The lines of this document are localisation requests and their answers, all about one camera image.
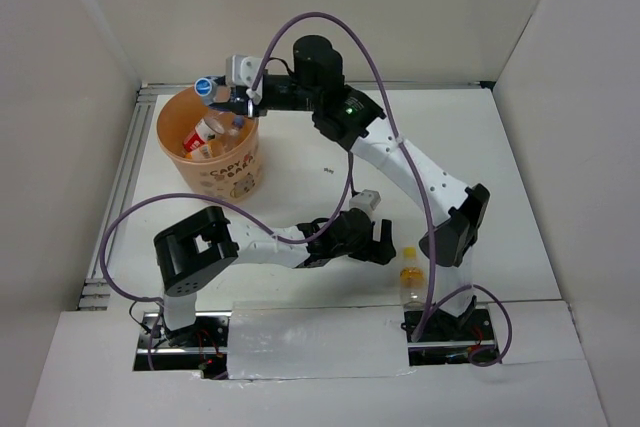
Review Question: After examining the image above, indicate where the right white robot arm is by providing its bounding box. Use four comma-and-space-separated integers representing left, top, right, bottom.
213, 35, 490, 339

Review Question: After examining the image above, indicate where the aluminium frame rail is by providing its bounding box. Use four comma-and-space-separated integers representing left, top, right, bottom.
78, 80, 494, 311

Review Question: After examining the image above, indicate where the orange juice bottle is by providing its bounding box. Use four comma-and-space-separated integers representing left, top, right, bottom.
185, 139, 226, 162

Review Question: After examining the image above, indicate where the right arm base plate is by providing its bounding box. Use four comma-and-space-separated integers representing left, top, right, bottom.
401, 307, 499, 367

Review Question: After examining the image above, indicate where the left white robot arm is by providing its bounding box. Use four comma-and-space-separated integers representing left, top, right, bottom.
153, 207, 396, 347

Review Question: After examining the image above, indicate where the blue label crushed bottle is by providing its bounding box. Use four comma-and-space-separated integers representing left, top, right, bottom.
193, 76, 234, 114

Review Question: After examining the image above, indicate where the orange plastic bin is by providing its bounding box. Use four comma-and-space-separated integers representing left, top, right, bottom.
156, 87, 263, 203

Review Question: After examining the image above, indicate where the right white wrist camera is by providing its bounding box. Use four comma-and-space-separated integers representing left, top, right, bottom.
225, 54, 262, 89

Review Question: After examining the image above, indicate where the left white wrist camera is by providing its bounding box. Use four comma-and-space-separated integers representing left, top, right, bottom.
349, 189, 381, 217

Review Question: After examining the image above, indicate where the blue cap water bottle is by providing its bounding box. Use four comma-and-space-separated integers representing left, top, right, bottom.
220, 116, 246, 152

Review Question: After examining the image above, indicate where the red label clear bottle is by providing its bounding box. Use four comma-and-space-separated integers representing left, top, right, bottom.
182, 117, 224, 152

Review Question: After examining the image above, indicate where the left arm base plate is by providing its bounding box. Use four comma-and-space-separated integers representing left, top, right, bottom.
133, 311, 231, 380

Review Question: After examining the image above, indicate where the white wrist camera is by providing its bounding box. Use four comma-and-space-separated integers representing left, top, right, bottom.
225, 54, 262, 89
349, 189, 381, 217

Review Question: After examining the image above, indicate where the yellow cap clear bottle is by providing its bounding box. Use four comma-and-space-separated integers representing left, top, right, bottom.
399, 247, 428, 311

